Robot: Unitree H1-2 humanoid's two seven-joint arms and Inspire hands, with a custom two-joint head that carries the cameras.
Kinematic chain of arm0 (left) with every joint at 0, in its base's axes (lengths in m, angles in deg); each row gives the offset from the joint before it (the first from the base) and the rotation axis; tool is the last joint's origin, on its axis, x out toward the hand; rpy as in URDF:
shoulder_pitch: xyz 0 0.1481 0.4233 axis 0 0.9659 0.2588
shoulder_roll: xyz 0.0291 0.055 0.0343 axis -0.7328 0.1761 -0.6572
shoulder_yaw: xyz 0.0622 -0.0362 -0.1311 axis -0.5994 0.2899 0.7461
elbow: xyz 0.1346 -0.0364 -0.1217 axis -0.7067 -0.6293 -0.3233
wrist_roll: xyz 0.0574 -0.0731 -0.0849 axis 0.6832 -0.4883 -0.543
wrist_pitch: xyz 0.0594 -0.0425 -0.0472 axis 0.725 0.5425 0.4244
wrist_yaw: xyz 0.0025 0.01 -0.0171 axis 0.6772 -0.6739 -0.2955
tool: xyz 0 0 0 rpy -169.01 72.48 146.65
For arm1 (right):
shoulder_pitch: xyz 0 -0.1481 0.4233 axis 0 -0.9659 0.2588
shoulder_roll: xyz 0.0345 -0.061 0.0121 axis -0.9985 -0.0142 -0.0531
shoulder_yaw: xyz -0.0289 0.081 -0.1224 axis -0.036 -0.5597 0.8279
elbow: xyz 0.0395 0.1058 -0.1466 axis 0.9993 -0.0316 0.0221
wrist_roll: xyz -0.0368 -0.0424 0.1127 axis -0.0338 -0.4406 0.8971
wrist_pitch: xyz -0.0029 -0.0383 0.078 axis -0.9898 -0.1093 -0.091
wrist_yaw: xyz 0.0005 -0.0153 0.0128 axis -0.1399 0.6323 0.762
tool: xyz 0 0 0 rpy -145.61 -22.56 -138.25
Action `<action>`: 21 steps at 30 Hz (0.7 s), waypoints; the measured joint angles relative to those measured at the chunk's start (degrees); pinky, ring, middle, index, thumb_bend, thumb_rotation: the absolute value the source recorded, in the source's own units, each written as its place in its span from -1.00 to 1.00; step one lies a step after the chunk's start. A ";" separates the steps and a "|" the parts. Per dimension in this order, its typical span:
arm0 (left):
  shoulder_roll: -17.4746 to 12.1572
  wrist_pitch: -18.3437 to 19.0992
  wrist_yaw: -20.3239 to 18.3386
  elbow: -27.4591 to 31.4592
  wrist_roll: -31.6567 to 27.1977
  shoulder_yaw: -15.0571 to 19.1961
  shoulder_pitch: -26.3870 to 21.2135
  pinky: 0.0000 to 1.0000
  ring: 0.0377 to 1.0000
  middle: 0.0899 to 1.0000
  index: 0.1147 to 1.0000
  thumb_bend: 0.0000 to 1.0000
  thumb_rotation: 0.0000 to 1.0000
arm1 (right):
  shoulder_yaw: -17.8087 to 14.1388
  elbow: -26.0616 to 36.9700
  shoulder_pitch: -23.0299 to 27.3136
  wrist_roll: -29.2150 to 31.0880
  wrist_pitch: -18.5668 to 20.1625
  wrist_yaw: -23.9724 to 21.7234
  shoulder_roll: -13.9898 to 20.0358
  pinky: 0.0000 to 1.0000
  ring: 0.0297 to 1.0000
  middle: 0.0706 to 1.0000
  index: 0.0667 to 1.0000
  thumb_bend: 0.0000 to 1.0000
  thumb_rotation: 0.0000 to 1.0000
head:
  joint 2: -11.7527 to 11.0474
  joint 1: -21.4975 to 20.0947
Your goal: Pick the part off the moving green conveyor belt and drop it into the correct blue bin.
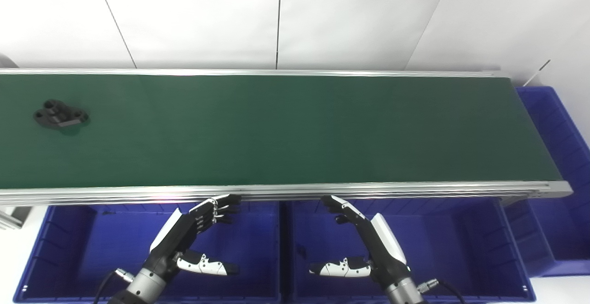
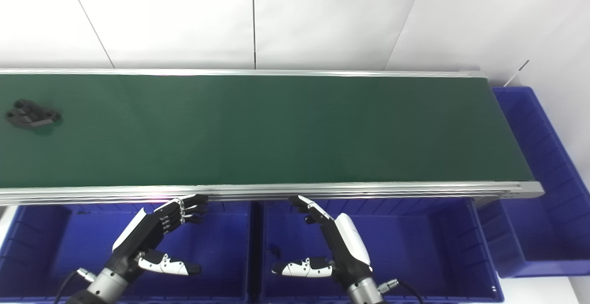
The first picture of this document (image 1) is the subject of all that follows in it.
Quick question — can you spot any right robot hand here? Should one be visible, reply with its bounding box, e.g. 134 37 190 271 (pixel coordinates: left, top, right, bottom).
309 195 412 291

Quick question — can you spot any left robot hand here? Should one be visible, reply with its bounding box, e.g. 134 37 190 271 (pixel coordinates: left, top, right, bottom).
148 194 242 277

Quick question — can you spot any black flanged metal part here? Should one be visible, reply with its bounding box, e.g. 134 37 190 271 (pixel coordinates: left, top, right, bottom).
33 100 89 129

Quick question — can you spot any blue plastic bin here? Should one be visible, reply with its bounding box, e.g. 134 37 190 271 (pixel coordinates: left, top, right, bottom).
505 86 590 278
281 197 536 304
13 201 282 304

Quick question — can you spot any green conveyor belt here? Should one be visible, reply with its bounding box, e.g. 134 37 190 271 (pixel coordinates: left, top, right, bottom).
0 74 563 189

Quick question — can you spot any aluminium conveyor support leg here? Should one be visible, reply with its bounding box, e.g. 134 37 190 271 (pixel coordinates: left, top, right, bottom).
0 206 34 229

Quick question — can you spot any thin black white rod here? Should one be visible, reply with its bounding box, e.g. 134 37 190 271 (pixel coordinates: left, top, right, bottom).
525 60 551 86

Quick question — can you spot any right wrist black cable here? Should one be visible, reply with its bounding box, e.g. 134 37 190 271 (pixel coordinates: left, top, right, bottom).
417 279 467 304

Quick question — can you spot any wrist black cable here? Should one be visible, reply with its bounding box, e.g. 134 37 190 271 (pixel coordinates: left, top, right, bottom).
417 279 467 304
94 269 135 304

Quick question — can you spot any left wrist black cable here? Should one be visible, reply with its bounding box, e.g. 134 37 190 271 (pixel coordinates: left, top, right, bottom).
94 269 135 304

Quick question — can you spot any aluminium conveyor side rail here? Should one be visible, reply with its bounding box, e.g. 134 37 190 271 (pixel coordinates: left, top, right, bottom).
0 181 573 206
0 68 510 78

